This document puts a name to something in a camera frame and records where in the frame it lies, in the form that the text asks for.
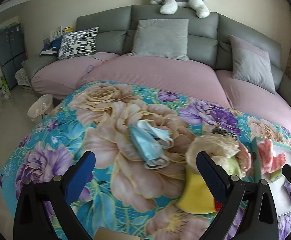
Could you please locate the pink white fluffy cloth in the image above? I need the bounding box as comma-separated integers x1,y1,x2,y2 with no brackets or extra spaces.
258,138,286,174

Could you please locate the red ring object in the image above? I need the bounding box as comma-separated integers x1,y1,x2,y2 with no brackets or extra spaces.
214,200,223,212

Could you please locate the pink satin scrunchie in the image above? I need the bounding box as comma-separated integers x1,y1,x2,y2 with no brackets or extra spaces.
236,142,252,177

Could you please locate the green microfiber cloth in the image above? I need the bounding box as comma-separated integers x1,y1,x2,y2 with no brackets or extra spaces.
226,157,242,179

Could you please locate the yellow sponge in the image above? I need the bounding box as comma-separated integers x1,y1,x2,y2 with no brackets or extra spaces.
176,166,215,215

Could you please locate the cream lace cloth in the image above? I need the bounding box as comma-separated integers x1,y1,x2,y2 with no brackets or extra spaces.
185,133,239,174

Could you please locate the leopard print scrunchie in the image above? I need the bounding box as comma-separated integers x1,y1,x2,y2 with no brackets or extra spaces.
211,126,238,141

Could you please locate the blue face mask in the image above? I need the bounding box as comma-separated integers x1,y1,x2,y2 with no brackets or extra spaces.
129,120,174,170

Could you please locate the teal shallow box tray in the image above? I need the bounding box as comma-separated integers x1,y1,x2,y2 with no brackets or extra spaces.
251,137,291,216

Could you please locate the floral blanket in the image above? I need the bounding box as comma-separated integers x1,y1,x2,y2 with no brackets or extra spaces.
0,81,291,239

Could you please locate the white waste basket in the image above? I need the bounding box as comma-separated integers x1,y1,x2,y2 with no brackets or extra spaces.
27,94,54,124

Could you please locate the grey and pink cushion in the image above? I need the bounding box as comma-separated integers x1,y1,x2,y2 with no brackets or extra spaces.
229,35,275,94

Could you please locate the pink sofa seat cover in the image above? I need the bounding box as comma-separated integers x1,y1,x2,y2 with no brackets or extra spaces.
23,53,291,132

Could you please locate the grey sofa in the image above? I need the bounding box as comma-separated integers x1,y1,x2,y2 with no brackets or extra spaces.
21,4,291,131

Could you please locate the blue cushion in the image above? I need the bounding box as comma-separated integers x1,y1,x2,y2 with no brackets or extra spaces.
39,36,62,56

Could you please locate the dark blue cabinet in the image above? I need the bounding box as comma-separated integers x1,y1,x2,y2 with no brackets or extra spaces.
0,23,27,89

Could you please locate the leopard print cushion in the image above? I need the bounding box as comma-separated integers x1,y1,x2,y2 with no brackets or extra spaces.
58,27,99,60

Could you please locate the grey cushion left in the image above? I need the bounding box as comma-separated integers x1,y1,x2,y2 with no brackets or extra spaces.
130,19,189,61

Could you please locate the husky plush toy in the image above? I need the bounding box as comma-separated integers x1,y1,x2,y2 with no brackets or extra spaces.
150,0,210,18

